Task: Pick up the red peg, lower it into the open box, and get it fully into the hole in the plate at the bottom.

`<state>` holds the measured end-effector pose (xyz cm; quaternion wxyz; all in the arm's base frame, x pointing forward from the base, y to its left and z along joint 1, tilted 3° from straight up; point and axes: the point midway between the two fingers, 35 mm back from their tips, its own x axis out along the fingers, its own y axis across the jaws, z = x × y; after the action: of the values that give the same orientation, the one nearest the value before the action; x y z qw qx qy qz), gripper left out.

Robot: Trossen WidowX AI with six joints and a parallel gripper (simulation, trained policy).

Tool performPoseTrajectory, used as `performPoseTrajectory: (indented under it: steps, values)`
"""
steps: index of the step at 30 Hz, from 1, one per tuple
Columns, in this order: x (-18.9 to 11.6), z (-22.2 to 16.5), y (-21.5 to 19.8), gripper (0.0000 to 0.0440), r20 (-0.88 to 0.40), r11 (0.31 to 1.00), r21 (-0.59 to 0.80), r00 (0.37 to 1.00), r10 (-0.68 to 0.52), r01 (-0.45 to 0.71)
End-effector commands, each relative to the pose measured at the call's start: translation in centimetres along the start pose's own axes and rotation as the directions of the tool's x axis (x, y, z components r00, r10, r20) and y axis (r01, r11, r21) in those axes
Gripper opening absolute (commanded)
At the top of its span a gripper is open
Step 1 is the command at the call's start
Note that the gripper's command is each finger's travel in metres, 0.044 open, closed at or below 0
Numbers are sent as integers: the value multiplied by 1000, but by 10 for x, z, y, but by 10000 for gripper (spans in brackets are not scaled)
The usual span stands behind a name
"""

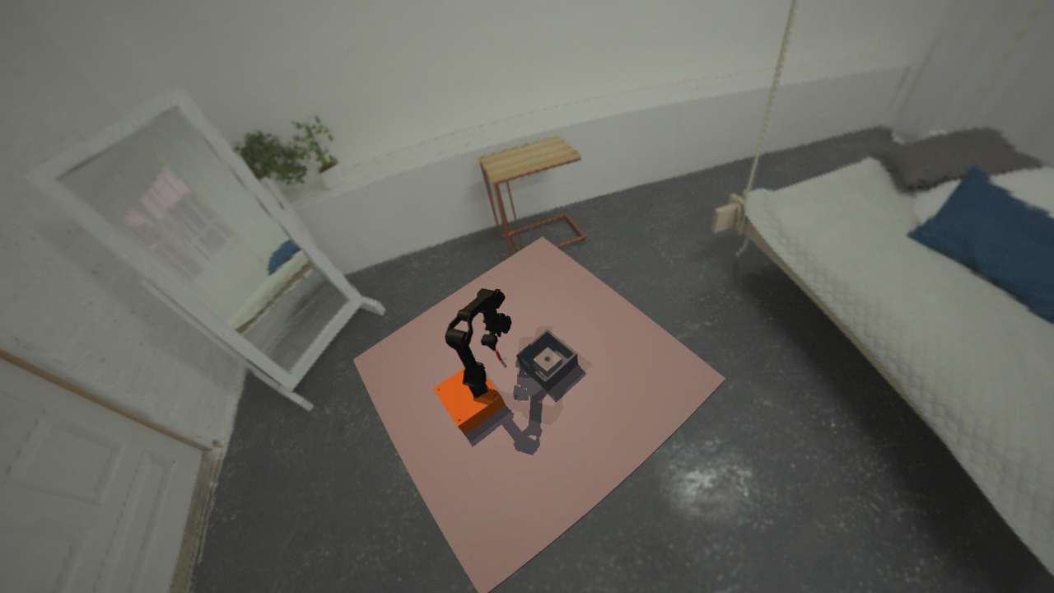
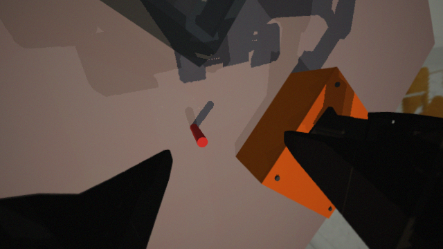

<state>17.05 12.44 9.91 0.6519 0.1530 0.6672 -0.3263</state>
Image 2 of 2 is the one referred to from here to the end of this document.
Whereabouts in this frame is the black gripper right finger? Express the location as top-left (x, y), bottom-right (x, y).
top-left (284, 127), bottom-right (443, 249)

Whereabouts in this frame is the dark red peg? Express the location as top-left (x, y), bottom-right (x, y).
top-left (190, 124), bottom-right (208, 147)

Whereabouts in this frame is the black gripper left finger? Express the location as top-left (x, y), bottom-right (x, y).
top-left (0, 150), bottom-right (173, 249)

